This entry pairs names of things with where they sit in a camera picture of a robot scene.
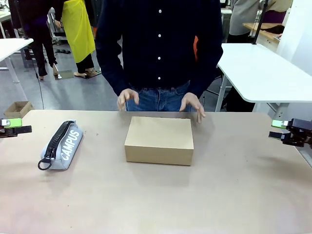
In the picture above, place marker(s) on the person's left forearm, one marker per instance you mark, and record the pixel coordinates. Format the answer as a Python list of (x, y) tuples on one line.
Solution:
[(207, 78)]

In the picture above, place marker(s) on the person's right forearm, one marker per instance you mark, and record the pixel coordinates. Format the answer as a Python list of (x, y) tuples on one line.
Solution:
[(112, 75)]

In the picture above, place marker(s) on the small cardboard floor box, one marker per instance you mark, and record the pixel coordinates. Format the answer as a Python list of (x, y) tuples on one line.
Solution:
[(18, 109)]

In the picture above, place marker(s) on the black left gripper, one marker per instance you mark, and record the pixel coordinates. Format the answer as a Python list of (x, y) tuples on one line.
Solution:
[(8, 132)]

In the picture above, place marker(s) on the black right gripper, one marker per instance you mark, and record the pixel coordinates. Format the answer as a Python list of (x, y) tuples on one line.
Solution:
[(301, 134)]

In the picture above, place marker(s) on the person in yellow apron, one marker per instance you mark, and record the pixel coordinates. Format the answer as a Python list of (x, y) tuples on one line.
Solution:
[(78, 31)]

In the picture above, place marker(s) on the person in black and purple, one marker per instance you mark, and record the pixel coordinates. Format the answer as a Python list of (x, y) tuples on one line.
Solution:
[(39, 31)]

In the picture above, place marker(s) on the person in grey top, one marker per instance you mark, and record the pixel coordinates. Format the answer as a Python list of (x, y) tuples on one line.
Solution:
[(243, 19)]

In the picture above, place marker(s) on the grey CAMPUS pencil case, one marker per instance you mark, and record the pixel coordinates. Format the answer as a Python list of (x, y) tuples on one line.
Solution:
[(68, 151)]

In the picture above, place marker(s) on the person in dark shirt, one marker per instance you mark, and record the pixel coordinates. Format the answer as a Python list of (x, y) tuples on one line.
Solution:
[(158, 44)]

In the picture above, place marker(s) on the flat grey floor plate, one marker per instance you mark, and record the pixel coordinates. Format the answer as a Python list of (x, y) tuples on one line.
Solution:
[(65, 74)]

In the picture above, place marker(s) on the person's right hand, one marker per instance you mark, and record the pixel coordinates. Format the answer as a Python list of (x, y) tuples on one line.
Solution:
[(128, 96)]

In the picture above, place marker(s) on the person's left hand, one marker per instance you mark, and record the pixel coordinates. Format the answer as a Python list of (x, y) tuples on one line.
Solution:
[(192, 102)]

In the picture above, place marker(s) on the brown cardboard box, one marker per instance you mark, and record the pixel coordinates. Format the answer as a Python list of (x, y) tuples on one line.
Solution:
[(158, 141)]

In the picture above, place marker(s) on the black vertical pole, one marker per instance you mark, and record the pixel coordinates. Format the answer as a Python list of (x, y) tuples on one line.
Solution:
[(259, 22)]

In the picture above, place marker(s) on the wooden table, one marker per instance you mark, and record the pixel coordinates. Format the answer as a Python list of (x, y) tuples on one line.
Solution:
[(265, 33)]

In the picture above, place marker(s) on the large white table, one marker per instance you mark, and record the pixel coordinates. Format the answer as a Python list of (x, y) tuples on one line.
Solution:
[(263, 73)]

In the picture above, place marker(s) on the white table with grey leg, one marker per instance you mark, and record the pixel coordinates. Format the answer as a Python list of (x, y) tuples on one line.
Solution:
[(12, 47)]

